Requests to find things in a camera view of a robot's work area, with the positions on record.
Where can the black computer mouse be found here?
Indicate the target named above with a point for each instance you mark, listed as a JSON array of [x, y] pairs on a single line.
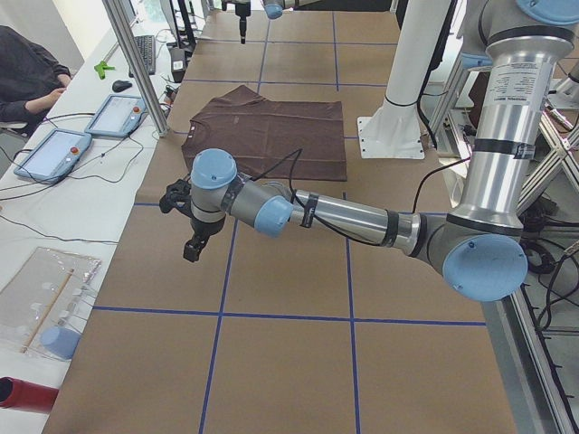
[[121, 85]]

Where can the brown t-shirt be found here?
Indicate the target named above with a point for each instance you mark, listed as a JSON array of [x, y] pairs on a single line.
[[300, 138]]

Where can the far blue teach pendant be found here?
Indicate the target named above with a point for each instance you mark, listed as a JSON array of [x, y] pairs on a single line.
[[117, 117]]

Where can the black keyboard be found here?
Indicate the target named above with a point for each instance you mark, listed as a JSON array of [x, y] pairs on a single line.
[[147, 50]]

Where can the near blue teach pendant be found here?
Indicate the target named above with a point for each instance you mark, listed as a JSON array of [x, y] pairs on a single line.
[[55, 157]]

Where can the blue teach pendant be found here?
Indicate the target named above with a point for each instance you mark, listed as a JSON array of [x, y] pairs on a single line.
[[117, 117], [55, 157]]

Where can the red cylinder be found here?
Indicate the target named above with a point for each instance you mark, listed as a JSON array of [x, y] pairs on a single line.
[[17, 394]]

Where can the white pedestal column base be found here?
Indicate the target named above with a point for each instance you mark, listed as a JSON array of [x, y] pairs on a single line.
[[394, 130]]

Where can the clear plastic bag with stick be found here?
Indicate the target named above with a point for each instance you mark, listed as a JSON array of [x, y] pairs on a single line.
[[52, 288]]

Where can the black power adapter box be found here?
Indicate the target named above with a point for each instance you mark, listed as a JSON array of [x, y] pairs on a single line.
[[178, 64]]

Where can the seated person in black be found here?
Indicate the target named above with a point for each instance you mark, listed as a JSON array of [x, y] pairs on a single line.
[[32, 81]]

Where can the aluminium side frame rail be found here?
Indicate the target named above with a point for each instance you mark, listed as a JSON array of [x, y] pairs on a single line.
[[535, 330]]

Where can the aluminium frame post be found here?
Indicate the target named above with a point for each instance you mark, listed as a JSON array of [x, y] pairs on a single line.
[[121, 28]]

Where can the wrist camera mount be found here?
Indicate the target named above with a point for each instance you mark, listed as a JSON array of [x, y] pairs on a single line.
[[177, 197]]

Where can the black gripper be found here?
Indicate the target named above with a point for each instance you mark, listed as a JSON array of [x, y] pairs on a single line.
[[206, 227], [242, 20]]

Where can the green plastic clip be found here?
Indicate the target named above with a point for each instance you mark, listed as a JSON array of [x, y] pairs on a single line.
[[101, 68]]

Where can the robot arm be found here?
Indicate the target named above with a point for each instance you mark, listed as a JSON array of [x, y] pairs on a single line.
[[263, 179], [272, 8]]

